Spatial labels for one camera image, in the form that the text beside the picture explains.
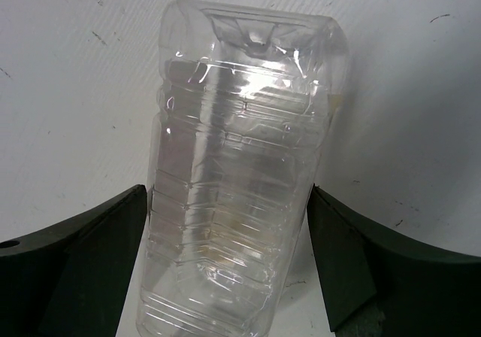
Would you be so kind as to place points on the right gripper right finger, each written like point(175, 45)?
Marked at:
point(378, 282)

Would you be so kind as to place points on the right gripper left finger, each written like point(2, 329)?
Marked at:
point(71, 278)

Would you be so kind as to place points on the large clear ribbed bottle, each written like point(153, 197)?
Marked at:
point(246, 100)

